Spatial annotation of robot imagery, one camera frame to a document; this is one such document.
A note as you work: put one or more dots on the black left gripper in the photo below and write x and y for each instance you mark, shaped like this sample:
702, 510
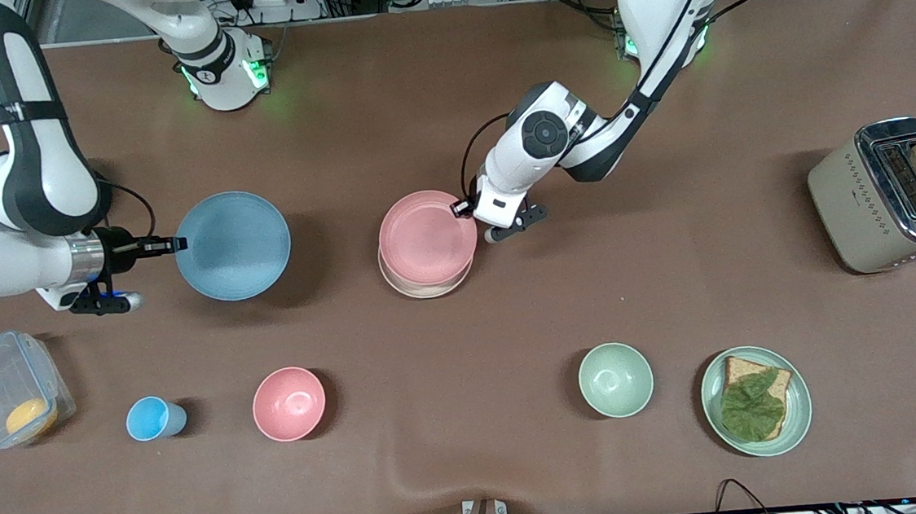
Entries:
463, 207

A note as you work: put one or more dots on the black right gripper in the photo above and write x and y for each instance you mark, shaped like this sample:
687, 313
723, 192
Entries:
119, 248

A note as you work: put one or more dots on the pink plate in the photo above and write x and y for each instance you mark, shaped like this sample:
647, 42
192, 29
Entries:
426, 239

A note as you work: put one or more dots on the blue plate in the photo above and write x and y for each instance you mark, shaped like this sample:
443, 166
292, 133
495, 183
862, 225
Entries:
237, 250

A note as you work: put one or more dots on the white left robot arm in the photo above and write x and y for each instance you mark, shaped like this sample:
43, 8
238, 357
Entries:
651, 13

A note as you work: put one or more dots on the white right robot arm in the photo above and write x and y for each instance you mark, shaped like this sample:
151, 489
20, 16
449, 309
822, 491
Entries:
43, 183

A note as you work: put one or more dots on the beige plate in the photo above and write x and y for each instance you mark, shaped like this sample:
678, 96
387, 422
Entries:
428, 292

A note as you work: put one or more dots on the blue cup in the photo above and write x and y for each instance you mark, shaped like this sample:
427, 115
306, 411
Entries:
150, 418

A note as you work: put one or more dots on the pink bowl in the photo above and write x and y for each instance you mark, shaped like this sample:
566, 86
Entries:
289, 404

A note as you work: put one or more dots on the clear plastic container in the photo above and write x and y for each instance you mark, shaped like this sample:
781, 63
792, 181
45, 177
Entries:
2, 379

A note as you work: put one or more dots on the orange food piece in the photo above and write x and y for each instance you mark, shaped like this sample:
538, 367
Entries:
31, 417

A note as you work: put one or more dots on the green bowl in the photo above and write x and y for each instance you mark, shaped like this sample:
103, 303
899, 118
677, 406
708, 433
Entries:
616, 380

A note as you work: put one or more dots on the white power strip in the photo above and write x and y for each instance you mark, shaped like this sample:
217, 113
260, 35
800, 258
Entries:
279, 5

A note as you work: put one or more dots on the brown bread slice under lettuce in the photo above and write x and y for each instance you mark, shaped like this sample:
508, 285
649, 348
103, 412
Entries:
745, 368

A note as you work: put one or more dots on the green lettuce leaf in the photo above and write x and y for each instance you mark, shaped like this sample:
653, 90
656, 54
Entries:
752, 409

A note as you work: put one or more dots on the beige chrome toaster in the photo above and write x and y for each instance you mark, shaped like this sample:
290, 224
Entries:
847, 210

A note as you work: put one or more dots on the green plate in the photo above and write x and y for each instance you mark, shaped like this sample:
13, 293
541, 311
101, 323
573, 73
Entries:
798, 418

